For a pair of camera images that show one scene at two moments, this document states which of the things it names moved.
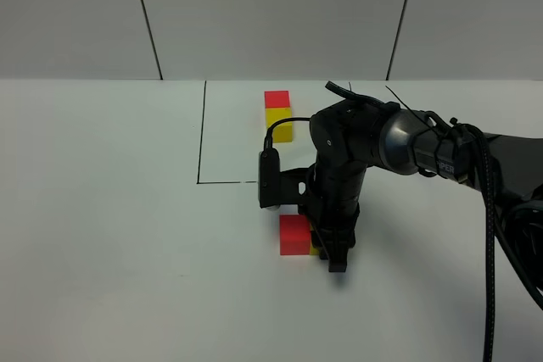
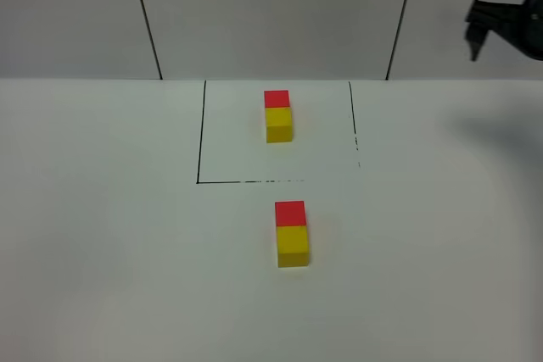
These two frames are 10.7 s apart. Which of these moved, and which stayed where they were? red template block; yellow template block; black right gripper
Moved: black right gripper
Stayed: yellow template block; red template block
